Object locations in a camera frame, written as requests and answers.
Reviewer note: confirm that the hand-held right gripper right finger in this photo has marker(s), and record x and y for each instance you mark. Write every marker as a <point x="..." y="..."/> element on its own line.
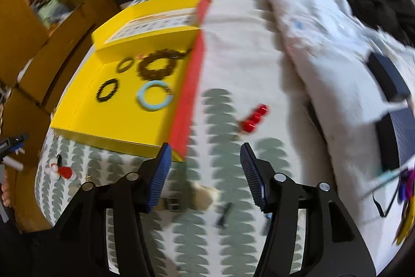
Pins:
<point x="254" y="179"/>

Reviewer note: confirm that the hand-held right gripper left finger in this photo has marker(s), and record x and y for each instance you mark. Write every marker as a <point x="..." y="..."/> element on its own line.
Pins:
<point x="159" y="179"/>

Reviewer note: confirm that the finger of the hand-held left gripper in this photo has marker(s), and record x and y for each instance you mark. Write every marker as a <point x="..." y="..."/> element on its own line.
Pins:
<point x="13" y="163"/>
<point x="14" y="140"/>

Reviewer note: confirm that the wristwatch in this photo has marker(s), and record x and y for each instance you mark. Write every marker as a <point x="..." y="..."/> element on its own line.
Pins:
<point x="204" y="196"/>

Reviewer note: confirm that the red white plush hair clip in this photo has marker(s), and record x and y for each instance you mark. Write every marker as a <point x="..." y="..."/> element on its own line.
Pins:
<point x="66" y="171"/>

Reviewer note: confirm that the yellow cardboard box red sides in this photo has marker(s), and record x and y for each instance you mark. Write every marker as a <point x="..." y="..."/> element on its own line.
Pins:
<point x="129" y="121"/>

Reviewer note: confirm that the person's left hand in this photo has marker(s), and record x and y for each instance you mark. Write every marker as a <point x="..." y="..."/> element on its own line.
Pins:
<point x="5" y="196"/>

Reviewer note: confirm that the black hair clip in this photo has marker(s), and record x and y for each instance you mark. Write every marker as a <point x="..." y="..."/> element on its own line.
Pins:
<point x="223" y="217"/>

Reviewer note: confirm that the wooden wardrobe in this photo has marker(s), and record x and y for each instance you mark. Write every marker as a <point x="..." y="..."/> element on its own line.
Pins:
<point x="32" y="62"/>

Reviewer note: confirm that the light blue bangle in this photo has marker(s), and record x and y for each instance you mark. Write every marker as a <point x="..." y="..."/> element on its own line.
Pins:
<point x="140" y="98"/>

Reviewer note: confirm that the dark blue box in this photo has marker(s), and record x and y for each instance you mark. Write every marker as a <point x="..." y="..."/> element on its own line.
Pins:
<point x="389" y="140"/>

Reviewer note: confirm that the floral white quilt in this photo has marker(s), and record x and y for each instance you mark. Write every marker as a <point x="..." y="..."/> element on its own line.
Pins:
<point x="324" y="53"/>

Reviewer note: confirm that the purple yellow key bunch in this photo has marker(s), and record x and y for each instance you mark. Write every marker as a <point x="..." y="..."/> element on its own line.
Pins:
<point x="407" y="189"/>

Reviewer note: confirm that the dark blue box lid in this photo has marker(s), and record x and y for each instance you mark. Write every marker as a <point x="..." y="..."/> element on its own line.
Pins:
<point x="385" y="72"/>

